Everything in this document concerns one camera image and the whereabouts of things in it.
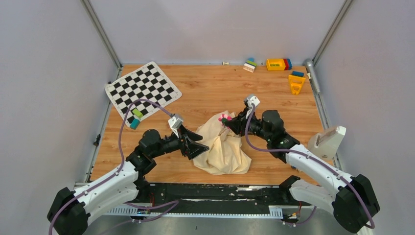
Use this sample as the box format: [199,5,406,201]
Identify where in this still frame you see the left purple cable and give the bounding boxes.
[47,98,180,235]

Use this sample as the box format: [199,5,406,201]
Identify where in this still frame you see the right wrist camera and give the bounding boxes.
[244,94,260,118]

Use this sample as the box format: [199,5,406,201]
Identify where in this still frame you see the yellow toy frame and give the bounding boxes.
[288,75,306,95]

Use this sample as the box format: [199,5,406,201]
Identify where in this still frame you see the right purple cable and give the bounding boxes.
[244,103,376,230]

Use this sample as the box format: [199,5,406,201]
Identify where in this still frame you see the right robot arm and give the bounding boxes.
[219,108,380,233]

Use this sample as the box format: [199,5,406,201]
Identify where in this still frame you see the green blue brick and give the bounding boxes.
[246,57,257,67]

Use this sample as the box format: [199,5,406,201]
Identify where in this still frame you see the purple cable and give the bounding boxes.
[47,98,180,235]
[244,103,376,230]

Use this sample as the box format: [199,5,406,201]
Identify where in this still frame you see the pink flower brooch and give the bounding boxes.
[218,113,232,124]

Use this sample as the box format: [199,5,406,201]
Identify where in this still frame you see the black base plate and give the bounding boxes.
[131,183,309,214]

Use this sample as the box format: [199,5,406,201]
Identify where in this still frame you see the grey metal cylinder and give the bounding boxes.
[304,59,321,94]

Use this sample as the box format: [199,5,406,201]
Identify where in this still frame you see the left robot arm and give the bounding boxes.
[47,126,209,235]

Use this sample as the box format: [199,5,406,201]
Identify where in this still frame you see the yellow toy bin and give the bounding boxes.
[266,58,286,71]

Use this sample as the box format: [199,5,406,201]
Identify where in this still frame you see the red blue brick stack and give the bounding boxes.
[283,58,292,71]

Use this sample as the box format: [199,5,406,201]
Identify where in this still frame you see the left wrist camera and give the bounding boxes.
[168,114,184,138]

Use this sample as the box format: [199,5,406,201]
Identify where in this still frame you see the white toy brick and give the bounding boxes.
[243,63,256,73]

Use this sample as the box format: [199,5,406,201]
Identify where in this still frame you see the cream yellow garment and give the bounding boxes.
[193,111,252,175]

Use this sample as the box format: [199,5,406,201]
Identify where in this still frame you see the teal block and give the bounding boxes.
[130,119,140,130]

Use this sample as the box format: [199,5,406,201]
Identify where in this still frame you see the lime green block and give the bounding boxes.
[132,108,143,119]

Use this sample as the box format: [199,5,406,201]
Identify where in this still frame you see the blue toy brick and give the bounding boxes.
[291,70,304,77]

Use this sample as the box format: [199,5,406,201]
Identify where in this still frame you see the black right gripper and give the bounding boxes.
[225,107,272,142]

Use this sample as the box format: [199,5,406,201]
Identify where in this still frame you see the black white chessboard mat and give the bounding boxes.
[105,61,182,127]

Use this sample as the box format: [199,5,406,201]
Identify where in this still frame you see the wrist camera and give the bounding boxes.
[244,94,260,118]
[168,114,184,138]

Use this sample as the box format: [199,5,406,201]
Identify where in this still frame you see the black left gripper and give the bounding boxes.
[150,124,209,160]

